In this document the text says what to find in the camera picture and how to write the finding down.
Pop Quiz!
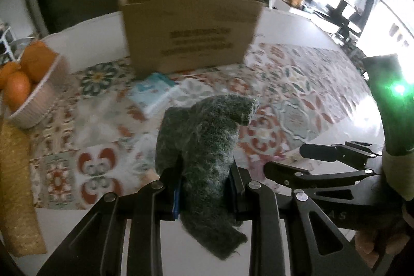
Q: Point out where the orange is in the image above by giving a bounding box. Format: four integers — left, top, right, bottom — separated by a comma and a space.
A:
5, 71, 32, 111
0, 62, 20, 87
21, 41, 59, 83

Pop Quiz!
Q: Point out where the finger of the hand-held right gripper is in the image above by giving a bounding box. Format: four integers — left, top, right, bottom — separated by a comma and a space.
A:
299, 140, 383, 164
263, 161, 384, 197

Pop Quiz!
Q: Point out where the white storage shelf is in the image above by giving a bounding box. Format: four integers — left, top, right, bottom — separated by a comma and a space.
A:
0, 22, 17, 63

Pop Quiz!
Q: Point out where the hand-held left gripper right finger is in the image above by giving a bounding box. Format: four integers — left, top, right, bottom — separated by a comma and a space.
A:
228, 163, 374, 276

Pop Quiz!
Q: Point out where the brown cardboard box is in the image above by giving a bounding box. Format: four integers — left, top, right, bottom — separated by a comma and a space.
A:
118, 0, 265, 78

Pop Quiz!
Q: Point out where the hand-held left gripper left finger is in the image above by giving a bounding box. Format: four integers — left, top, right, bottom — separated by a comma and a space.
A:
37, 160, 186, 276

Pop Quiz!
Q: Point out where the light blue wipes packet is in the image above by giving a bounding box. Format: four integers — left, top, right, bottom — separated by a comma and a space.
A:
129, 72, 182, 115

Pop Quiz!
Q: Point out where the yellow textured mat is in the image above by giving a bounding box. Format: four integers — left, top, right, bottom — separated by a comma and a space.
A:
0, 121, 47, 255

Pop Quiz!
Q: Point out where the green knitted cloth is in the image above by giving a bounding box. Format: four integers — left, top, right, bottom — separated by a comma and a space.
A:
154, 94, 261, 261

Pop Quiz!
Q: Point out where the white patterned tablecloth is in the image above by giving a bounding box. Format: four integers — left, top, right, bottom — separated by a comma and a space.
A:
6, 4, 389, 276

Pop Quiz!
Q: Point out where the white bowl of oranges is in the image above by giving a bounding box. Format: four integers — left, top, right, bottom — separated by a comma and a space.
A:
8, 53, 70, 129

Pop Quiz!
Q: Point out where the person's right hand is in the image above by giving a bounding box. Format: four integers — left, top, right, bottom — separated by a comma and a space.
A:
354, 221, 410, 268

